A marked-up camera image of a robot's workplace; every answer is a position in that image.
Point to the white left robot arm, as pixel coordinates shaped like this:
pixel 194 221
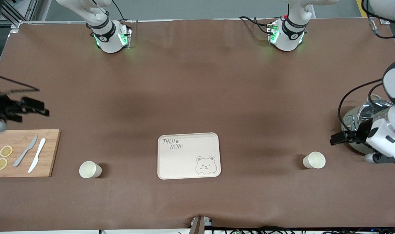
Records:
pixel 290 40

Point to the metal table edge bracket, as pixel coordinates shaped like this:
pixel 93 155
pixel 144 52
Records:
pixel 197 226

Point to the wooden cutting board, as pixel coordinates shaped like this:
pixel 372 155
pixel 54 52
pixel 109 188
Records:
pixel 51 152

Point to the beige bear print tray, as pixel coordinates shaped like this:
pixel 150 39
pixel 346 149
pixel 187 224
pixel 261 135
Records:
pixel 187 167

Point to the white plastic knife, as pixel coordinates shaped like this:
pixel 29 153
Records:
pixel 37 155

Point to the yellow lemon slice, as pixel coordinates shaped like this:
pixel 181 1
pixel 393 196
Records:
pixel 6 151
pixel 1 163

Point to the white IKEA cup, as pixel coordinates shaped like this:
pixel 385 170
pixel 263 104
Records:
pixel 87 169
pixel 316 160

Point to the grey-green electric cooking pot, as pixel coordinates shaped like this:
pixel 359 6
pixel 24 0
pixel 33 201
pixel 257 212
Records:
pixel 350 122

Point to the brown table cover mat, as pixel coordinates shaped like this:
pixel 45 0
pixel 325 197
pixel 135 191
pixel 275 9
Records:
pixel 197 81

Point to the glass pot lid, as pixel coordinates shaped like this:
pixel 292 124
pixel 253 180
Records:
pixel 368 112

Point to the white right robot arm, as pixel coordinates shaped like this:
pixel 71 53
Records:
pixel 109 42

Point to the grey plastic knife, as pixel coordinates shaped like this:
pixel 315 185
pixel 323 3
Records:
pixel 24 152

